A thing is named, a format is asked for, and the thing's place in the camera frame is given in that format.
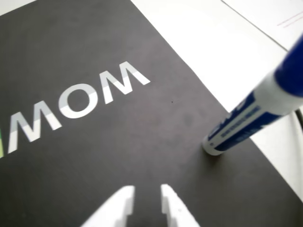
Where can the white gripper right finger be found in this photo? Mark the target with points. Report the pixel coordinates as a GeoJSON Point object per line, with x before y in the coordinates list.
{"type": "Point", "coordinates": [177, 210]}

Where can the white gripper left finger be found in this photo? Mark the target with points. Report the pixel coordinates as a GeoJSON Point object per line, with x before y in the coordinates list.
{"type": "Point", "coordinates": [113, 208]}

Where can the blue dry-erase marker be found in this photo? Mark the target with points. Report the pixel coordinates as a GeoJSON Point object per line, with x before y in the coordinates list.
{"type": "Point", "coordinates": [236, 127]}

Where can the grey WOWROBO mat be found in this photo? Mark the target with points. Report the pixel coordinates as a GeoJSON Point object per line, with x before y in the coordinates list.
{"type": "Point", "coordinates": [94, 153]}

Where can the white paper sheet with text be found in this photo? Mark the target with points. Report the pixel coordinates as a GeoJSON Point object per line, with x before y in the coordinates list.
{"type": "Point", "coordinates": [272, 14]}

